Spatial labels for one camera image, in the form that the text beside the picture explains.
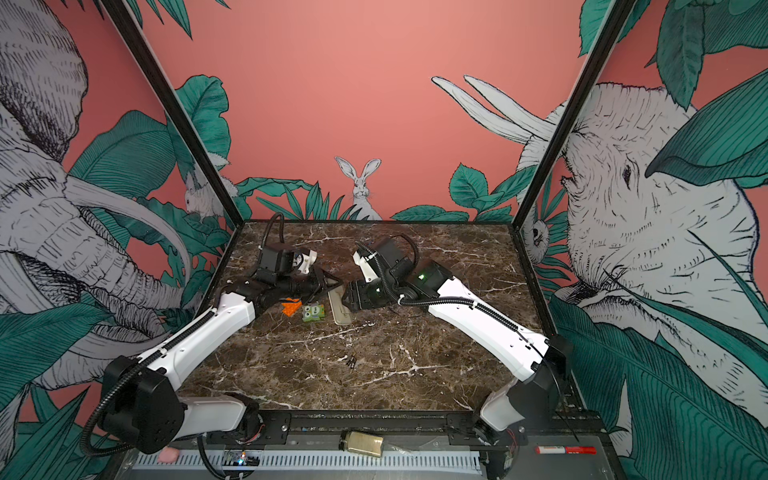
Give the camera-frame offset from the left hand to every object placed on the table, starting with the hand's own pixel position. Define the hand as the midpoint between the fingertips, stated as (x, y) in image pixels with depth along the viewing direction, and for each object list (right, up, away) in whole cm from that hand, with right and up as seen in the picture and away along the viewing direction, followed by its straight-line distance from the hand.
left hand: (342, 279), depth 77 cm
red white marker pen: (+58, -41, -6) cm, 71 cm away
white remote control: (0, -8, -4) cm, 9 cm away
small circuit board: (-23, -42, -7) cm, 49 cm away
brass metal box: (+6, -38, -9) cm, 39 cm away
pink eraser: (-40, -41, -8) cm, 57 cm away
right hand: (+3, -4, -9) cm, 10 cm away
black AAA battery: (+2, -25, +8) cm, 26 cm away
